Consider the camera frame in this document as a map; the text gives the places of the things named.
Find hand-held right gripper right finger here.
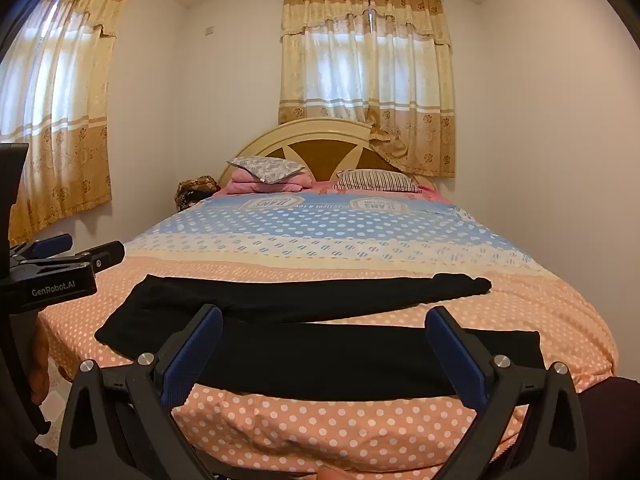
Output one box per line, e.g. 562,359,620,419
425,305,591,480

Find cream wooden headboard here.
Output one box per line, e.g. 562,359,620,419
217,117,436,191

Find grey patterned pillow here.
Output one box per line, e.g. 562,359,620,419
227,156,306,184

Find black pants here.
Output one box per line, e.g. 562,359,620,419
95,272,546,402

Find striped pillow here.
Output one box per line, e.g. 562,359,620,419
333,170,421,193

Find person's dark maroon clothing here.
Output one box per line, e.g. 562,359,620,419
580,377,640,480

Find pink bed sheet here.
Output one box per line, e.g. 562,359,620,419
212,180,453,205

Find brown patterned bag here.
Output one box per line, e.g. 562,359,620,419
175,176,221,212

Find pink folded blanket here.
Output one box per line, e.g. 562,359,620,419
220,169,315,195

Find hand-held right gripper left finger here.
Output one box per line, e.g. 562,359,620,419
59,304,223,480

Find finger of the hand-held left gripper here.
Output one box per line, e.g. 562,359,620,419
10,233,74,261
30,241,126,275

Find cream floral curtain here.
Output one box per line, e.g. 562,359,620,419
0,0,133,246
278,0,457,178

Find polka dot bedsheet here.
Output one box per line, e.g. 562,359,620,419
37,191,621,476

